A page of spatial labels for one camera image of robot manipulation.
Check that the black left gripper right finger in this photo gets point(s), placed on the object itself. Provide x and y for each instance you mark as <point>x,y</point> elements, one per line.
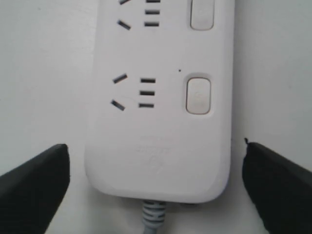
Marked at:
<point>280,190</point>

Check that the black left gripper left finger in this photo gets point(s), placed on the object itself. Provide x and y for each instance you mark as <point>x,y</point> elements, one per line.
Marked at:
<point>31,193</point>

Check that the white five-outlet power strip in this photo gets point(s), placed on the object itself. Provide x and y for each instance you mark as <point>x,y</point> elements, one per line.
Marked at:
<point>160,108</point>

